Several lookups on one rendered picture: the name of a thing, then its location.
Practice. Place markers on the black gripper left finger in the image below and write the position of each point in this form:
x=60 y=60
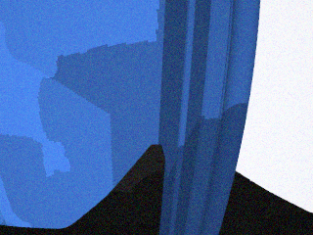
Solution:
x=133 y=207

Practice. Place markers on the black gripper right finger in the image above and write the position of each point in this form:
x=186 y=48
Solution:
x=252 y=210

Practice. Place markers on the blue plastic tray with white wire bars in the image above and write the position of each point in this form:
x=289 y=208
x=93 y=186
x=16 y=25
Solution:
x=87 y=86

